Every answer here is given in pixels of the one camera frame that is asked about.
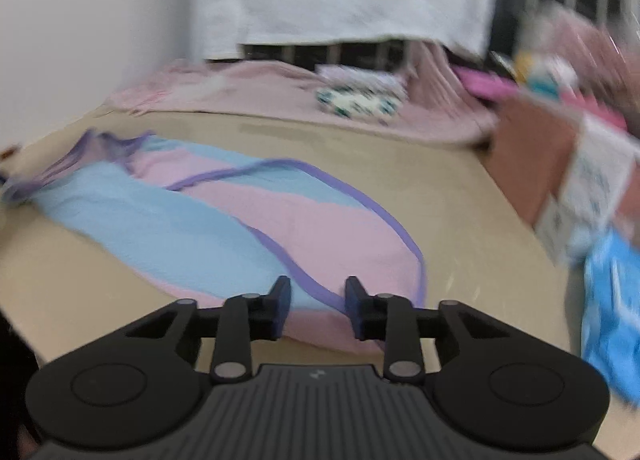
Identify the folded lavender ruffled garment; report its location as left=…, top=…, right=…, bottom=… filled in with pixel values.
left=316, top=65, right=408, bottom=94

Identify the pink fleece blanket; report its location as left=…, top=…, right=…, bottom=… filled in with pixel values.
left=107, top=43, right=501, bottom=146

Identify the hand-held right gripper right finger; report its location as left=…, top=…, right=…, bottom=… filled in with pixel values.
left=345, top=276, right=503, bottom=384

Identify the folded floral garment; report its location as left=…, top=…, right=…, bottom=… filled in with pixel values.
left=315, top=88, right=405, bottom=120

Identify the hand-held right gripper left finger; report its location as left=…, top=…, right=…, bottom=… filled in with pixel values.
left=125, top=275, right=293, bottom=384

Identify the flat pink case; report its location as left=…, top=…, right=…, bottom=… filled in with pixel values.
left=454, top=65, right=521, bottom=100

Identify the yellow plush toy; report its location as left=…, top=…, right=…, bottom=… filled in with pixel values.
left=514, top=51, right=581, bottom=97

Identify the blue plastic bag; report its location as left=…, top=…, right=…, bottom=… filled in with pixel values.
left=580, top=230, right=640, bottom=413

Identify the pink fabric pouch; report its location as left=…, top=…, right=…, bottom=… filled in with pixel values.
left=522, top=3, right=640, bottom=114

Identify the pink-brown cardboard box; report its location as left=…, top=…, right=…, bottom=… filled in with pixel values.
left=487, top=94, right=640, bottom=267

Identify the pink and blue pastel garment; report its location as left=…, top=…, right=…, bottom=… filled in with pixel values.
left=2, top=129, right=427, bottom=355

